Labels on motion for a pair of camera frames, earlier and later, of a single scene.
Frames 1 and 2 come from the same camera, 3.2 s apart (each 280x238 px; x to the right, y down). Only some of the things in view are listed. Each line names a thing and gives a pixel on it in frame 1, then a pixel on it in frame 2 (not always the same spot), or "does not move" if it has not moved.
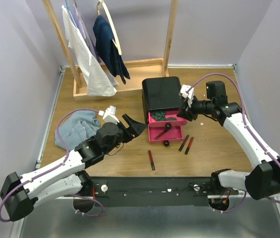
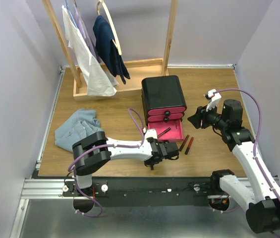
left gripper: [126, 129] to [169, 149]
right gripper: [188, 113] to [196, 119]
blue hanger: [66, 2] does not move
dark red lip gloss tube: [183, 143] does not move
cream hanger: [118, 45] does not move
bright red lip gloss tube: [191, 142] does not move
